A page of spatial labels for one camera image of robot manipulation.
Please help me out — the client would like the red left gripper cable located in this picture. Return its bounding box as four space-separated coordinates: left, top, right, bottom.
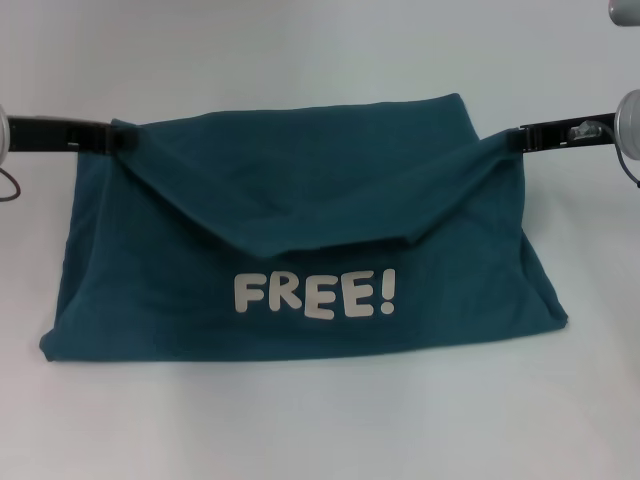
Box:
0 167 24 203

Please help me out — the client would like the blue teal t-shirt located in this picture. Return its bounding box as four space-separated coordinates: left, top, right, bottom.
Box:
38 91 571 362

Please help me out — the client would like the right gripper cable with connector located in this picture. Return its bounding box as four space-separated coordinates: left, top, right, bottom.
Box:
568 121 640 190

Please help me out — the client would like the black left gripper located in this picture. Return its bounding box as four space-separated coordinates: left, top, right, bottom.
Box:
8 116 141 153

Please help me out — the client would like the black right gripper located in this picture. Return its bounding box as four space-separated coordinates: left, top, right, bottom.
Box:
507 113 618 153

